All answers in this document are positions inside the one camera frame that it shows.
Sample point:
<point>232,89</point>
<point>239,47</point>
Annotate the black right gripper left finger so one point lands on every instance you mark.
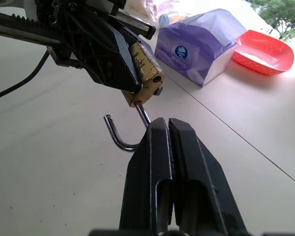
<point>147,172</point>

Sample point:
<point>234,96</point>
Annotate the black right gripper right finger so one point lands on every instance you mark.
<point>198,177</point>

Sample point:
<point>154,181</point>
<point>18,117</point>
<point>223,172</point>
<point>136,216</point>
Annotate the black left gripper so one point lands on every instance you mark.
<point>49,14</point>

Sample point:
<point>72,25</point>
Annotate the brass padlock with steel shackle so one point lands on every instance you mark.
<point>147,73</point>

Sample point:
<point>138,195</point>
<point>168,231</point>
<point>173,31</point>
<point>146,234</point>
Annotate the clear plastic bag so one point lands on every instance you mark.
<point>154,8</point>

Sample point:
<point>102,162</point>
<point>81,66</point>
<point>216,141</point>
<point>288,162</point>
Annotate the purple tissue pack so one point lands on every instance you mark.
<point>191,49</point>

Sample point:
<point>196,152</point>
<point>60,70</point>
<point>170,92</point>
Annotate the red plastic basket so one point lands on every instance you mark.
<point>262,56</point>

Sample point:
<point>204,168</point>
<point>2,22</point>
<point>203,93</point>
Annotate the green tree outside window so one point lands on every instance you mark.
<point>282,14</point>

